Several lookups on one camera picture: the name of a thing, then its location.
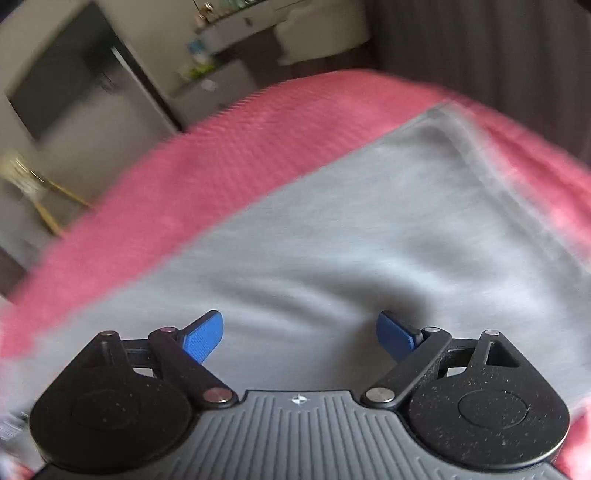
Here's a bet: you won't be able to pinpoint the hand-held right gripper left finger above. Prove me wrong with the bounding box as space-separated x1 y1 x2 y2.
95 310 235 409

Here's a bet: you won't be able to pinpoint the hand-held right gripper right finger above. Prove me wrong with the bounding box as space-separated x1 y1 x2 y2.
361 310 525 409

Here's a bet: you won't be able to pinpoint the grey pants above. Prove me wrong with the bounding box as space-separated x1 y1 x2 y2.
0 103 591 462

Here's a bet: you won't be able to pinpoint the pink ribbed blanket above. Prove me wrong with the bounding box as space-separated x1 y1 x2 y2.
0 69 591 480

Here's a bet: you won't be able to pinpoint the round wooden-legged side table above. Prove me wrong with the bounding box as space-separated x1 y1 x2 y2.
25 175 93 237

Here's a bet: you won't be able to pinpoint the cream flower bouquet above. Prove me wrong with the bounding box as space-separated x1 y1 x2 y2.
0 150 43 200

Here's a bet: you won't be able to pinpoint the grey nightstand cabinet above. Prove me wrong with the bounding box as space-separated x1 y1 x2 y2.
167 61 257 124

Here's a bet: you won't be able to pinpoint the green item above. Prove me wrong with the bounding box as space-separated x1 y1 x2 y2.
179 62 217 80

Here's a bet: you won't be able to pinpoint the grey curtain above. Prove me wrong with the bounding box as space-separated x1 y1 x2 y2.
369 0 591 160

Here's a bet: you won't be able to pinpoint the white upholstered chair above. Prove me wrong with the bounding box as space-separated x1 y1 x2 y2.
274 6 371 66

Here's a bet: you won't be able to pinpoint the grey dressing table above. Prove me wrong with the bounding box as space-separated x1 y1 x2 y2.
193 0 370 57

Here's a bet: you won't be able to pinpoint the wall television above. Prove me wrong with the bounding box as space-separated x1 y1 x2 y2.
6 2 141 141

